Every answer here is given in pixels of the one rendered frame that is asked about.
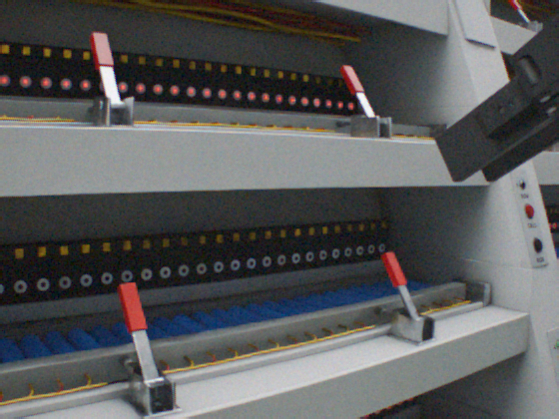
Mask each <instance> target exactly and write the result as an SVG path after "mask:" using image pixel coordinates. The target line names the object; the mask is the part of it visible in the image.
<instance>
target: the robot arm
mask: <svg viewBox="0 0 559 419"><path fill-rule="evenodd" d="M509 59H510V63H511V66H512V68H513V70H514V72H515V74H516V75H517V76H515V78H514V79H512V80H511V81H509V82H508V83H507V84H505V86H503V87H501V88H500V89H499V90H498V91H496V93H493V94H492V95H491V96H490V97H489V98H488V99H485V101H483V102H482V103H480V105H479V106H478V105H477V106H476V107H475V108H474V109H473V110H472V111H470V112H469V113H467V114H466V115H465V116H463V118H461V119H460V120H457V121H456V123H454V124H453V125H452V126H450V127H449V129H446V130H445V131H443V132H442V133H441V134H440V135H439V136H437V137H436V138H435V142H436V146H437V148H438V151H439V152H440V154H441V156H442V158H443V160H444V162H445V164H446V167H447V169H448V171H449V173H450V176H451V179H452V181H453V182H463V181H466V180H467V179H468V178H470V177H471V176H473V175H474V174H475V173H477V172H478V171H480V170H481V172H482V174H483V176H484V177H485V179H486V181H487V182H489V183H494V182H496V181H498V180H499V179H500V178H502V177H503V176H506V175H507V174H509V173H511V171H513V170H515V169H516V168H517V167H519V166H520V167H521V165H523V164H525V163H526V162H527V161H529V160H531V158H535V157H536V156H537V155H539V154H540V153H541V152H543V151H545V150H547V149H549V148H550V147H551V146H553V145H554V144H557V143H559V15H557V16H556V18H554V19H552V21H551V22H549V23H548V24H547V25H546V26H545V27H543V29H541V30H540V31H539V32H538V33H536V34H535V36H534V37H532V38H531V39H530V40H529V41H528V42H526V43H525V44H524V45H523V46H522V47H520V48H519V49H518V51H517V52H514V53H513V55H512V56H511V57H510V58H509Z"/></svg>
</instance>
